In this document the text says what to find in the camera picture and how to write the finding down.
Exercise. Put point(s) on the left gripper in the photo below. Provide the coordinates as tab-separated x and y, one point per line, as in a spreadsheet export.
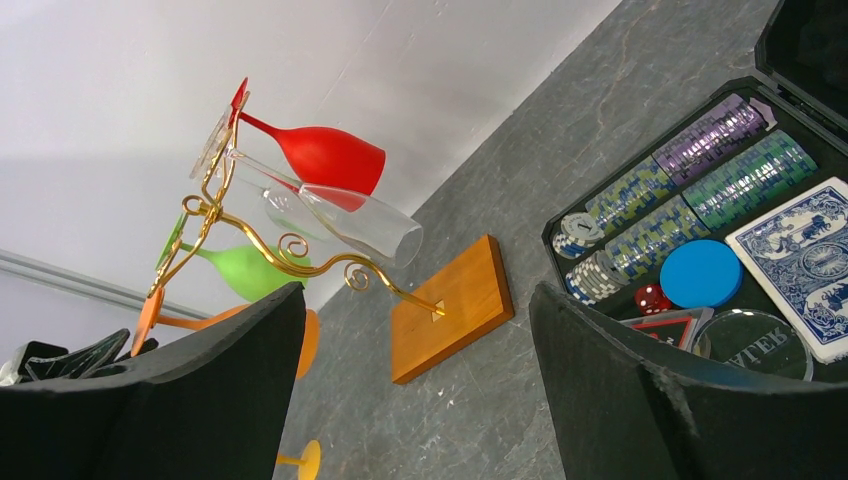
37	361

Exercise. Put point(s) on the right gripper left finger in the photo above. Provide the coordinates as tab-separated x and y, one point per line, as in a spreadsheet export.
211	405

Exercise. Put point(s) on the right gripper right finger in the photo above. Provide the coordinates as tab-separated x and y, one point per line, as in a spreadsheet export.
627	406

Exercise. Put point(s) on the orange wine glass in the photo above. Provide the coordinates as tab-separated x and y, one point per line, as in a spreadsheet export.
151	316

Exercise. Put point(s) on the yellow wine glass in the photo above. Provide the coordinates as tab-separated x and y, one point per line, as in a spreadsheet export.
308	464

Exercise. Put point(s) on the green wine glass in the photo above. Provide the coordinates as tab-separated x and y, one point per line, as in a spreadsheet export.
246	271

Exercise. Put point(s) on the red wine glass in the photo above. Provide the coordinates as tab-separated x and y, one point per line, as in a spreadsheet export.
329	157

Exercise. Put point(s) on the red die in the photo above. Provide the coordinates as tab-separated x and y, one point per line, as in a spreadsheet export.
651	300

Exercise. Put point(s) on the clear dealer button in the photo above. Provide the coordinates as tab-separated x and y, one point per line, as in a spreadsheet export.
757	341

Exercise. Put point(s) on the blue round chip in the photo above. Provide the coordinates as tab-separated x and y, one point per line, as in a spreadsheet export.
701	273

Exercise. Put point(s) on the black poker chip case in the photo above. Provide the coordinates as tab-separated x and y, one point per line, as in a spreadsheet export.
754	145

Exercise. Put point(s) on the clear glass back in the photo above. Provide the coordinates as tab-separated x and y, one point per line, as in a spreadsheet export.
286	210

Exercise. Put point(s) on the clear flute glass right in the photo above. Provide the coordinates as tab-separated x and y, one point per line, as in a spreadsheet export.
377	230

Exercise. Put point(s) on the blue playing card deck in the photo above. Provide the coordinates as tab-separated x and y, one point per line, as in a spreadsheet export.
797	253

